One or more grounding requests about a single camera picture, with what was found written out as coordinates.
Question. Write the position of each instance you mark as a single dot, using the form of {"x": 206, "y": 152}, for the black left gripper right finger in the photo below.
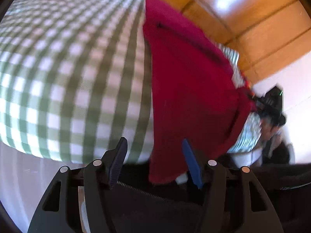
{"x": 214, "y": 204}

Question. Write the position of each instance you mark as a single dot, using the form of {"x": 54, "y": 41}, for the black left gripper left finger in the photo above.
{"x": 58, "y": 209}

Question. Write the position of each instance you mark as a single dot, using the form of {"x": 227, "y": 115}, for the dark red knit garment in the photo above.
{"x": 193, "y": 94}

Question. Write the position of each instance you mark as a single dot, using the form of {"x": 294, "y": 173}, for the multicolour checked fleece blanket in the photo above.
{"x": 248, "y": 86}

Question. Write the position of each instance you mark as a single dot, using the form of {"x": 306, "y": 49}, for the black jacket with zipper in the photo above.
{"x": 137, "y": 206}

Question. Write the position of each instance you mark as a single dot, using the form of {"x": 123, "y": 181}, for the wooden wardrobe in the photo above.
{"x": 268, "y": 34}

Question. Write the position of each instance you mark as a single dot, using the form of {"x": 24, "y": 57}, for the green white checked bedsheet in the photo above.
{"x": 75, "y": 77}

